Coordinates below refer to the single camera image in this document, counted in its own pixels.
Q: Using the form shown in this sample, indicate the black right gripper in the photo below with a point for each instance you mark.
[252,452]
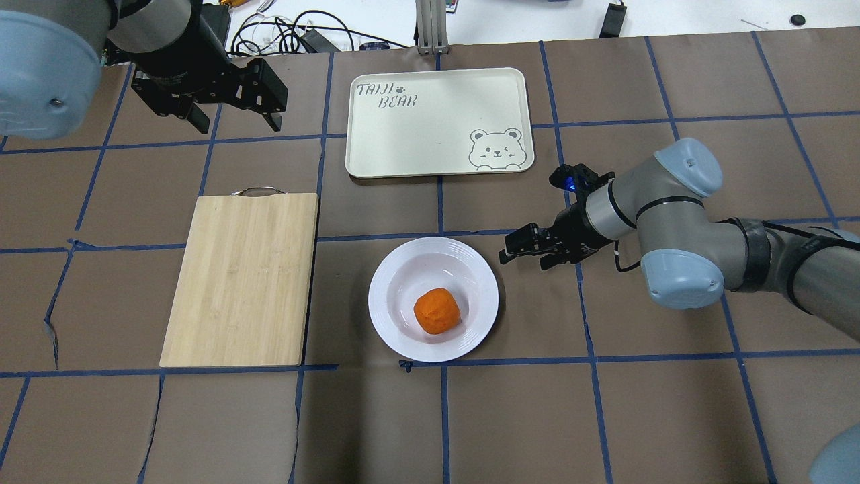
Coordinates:
[575,232]

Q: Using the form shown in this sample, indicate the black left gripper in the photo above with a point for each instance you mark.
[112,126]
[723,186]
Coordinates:
[176,66]

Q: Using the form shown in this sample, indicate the white round plate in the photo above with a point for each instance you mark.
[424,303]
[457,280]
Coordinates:
[415,268]

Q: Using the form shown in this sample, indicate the orange fruit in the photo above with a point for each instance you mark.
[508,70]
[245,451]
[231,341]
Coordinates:
[437,311]

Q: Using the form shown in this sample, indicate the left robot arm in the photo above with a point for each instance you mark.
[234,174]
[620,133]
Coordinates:
[51,60]

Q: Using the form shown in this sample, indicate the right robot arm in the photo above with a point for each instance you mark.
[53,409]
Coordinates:
[687,260]

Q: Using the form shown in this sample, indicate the cream bear tray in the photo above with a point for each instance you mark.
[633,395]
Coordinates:
[456,122]

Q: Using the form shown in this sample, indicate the bamboo cutting board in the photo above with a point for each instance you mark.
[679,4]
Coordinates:
[242,296]

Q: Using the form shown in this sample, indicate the black power adapter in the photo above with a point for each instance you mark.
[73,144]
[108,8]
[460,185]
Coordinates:
[613,21]

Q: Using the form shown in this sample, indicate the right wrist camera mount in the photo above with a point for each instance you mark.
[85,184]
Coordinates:
[579,180]

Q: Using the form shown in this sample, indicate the aluminium frame post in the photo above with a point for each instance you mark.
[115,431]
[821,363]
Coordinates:
[432,28]

